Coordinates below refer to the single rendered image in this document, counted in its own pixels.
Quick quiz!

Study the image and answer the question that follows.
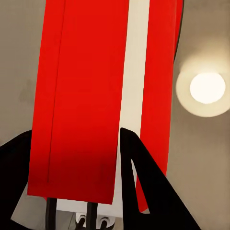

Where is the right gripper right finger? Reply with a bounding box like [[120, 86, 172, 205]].
[[120, 127, 201, 230]]

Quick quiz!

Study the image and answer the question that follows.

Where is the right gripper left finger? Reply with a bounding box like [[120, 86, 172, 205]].
[[0, 130, 32, 230]]

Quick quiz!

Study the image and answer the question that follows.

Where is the radio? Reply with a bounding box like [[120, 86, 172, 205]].
[[27, 0, 184, 230]]

